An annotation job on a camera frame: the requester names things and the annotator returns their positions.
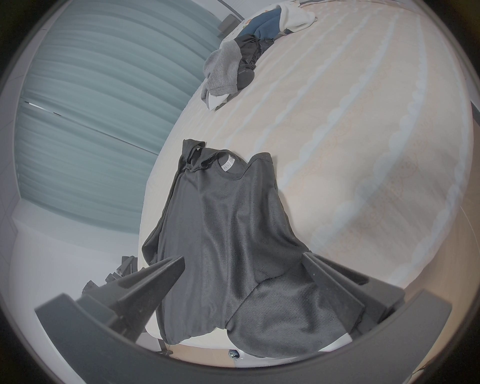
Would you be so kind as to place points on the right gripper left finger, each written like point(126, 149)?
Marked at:
point(150, 288)

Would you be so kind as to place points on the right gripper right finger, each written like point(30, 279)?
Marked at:
point(348, 288)

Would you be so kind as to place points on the black T-shirt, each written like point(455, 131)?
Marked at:
point(232, 243)

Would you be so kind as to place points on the bed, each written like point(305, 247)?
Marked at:
point(356, 131)

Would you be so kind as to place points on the pile of clothes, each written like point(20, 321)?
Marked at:
point(232, 63)

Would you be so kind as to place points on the blue-green curtain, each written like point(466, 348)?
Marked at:
point(123, 63)
point(82, 168)

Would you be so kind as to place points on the grey bedside table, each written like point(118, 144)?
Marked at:
point(228, 24)

